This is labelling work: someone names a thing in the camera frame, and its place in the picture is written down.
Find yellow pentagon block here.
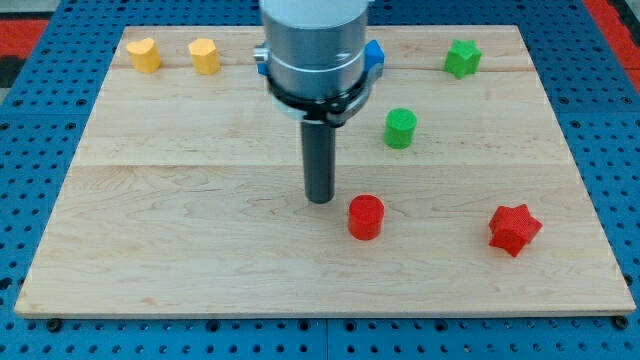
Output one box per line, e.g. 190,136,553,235
188,38,221,75

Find yellow heart block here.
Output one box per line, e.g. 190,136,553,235
126,37,161,74

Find blue triangle block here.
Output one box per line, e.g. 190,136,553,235
364,40,385,72

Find green star block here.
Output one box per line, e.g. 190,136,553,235
443,39,482,79

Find wooden board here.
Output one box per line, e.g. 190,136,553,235
15,25,636,319

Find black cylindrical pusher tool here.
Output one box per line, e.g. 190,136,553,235
300,123,336,204

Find red star block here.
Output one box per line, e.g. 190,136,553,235
489,204,543,257

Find red cylinder block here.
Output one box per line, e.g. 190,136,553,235
348,194,385,241

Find blue block behind arm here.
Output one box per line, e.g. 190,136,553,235
257,62,268,76

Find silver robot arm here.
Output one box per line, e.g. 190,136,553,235
254,0,385,128

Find green cylinder block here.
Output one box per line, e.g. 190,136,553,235
383,108,417,149

